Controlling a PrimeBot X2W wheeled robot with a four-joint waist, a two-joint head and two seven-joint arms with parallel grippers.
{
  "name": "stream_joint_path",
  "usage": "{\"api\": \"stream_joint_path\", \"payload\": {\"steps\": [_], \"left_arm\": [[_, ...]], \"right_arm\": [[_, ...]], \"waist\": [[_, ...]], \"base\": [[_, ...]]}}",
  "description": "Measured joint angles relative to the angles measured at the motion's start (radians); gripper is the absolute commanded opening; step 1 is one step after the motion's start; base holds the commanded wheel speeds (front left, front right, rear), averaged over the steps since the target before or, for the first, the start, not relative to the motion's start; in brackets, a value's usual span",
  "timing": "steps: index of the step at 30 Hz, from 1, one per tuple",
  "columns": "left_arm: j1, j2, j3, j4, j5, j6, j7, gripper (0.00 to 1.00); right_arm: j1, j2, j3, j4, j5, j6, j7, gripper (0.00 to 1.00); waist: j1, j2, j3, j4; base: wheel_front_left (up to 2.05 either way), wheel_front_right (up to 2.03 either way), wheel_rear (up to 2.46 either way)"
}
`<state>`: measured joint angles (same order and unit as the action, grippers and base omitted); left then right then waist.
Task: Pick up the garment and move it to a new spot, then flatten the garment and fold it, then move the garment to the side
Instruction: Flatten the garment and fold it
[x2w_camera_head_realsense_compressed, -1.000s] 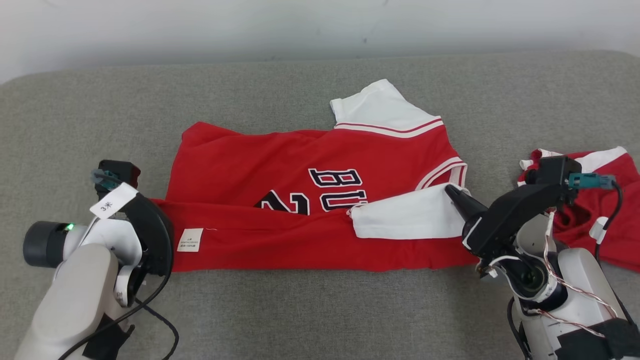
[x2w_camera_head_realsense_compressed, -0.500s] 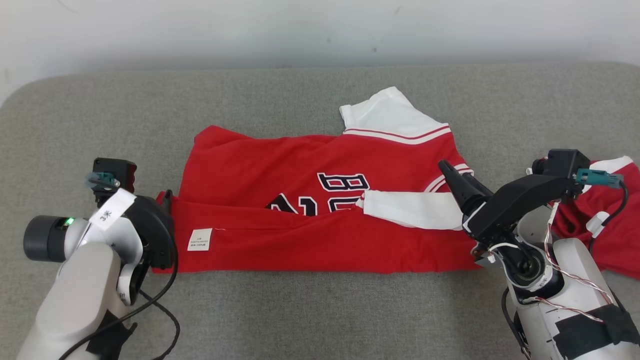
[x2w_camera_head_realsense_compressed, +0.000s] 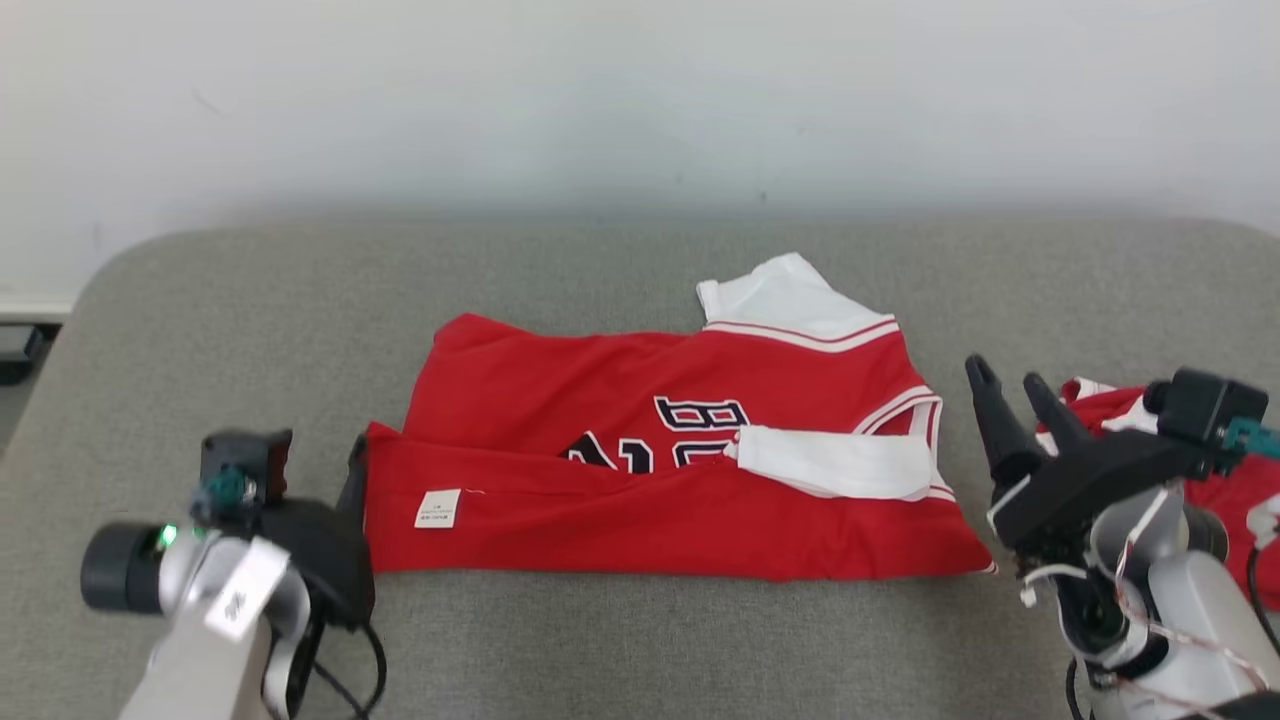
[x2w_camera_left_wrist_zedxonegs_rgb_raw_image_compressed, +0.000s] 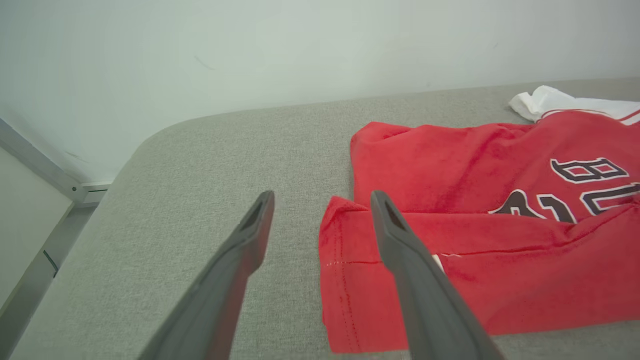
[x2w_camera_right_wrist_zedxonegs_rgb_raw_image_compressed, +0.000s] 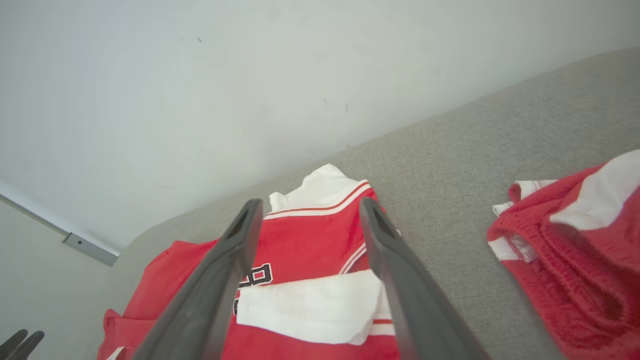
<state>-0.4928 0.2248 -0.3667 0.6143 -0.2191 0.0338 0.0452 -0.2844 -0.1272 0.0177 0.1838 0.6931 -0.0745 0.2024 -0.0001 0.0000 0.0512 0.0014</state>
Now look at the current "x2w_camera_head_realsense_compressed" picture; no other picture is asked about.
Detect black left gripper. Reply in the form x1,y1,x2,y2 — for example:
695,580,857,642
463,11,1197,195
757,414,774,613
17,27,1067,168
260,435,377,633

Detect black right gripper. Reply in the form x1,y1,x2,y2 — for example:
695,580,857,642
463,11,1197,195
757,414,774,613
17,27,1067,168
964,354,1203,553

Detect red shorts with white stripe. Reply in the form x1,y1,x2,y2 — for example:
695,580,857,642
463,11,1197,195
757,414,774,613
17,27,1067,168
1034,376,1280,613

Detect red basketball jersey white sleeves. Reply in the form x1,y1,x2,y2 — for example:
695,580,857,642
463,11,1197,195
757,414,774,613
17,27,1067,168
361,251,999,584

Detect white paper tag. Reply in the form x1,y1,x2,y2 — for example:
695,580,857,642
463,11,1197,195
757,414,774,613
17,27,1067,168
204,537,292,642

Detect dark box on floor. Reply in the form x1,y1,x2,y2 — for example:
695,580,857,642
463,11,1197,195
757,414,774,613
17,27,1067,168
0,324,47,387

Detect white baseboard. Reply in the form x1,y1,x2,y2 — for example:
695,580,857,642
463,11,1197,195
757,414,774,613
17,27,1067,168
0,294,77,324

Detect teal left camera connector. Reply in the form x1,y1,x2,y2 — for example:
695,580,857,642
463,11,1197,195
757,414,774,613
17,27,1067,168
195,468,263,521

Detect teal camera connector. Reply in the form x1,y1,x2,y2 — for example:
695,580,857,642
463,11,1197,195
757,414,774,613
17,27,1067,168
1222,417,1280,463
195,468,263,521

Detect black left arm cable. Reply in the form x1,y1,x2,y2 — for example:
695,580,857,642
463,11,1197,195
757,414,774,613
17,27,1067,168
288,618,389,720

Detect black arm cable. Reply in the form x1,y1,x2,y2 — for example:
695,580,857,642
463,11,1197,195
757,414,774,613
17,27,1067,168
1246,540,1280,659
288,618,389,720

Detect teal right camera connector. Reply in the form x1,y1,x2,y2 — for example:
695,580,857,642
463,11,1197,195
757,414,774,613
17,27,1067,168
1222,417,1280,463

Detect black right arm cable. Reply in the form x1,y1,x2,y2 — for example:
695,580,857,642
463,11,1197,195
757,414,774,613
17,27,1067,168
1246,540,1280,659

